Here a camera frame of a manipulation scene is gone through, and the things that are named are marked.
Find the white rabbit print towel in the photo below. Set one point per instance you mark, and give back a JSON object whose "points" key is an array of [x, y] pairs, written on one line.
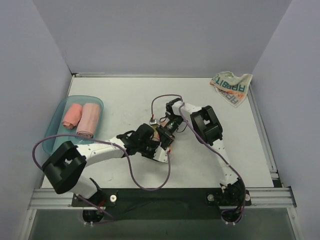
{"points": [[233, 89]]}

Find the salmon rolled towel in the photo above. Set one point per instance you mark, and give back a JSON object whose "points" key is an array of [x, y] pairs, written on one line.
{"points": [[72, 116]]}

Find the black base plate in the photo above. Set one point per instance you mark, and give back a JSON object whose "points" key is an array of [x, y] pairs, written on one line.
{"points": [[224, 203]]}

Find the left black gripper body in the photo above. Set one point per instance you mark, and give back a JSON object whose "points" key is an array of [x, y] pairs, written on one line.
{"points": [[152, 150]]}

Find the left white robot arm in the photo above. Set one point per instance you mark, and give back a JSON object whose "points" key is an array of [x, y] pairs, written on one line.
{"points": [[64, 167]]}

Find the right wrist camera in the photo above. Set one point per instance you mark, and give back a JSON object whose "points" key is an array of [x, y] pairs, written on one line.
{"points": [[153, 122]]}

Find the orange polka dot towel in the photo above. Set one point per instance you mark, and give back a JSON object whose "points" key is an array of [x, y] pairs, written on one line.
{"points": [[157, 136]]}

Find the pink rolled towel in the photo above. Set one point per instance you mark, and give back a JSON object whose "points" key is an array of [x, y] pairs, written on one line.
{"points": [[89, 120]]}

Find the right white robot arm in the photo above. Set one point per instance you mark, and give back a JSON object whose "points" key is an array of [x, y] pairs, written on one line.
{"points": [[204, 124]]}

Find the aluminium front rail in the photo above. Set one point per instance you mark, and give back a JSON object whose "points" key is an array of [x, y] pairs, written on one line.
{"points": [[261, 198]]}

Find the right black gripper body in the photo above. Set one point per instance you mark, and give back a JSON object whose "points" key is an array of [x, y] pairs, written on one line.
{"points": [[164, 135]]}

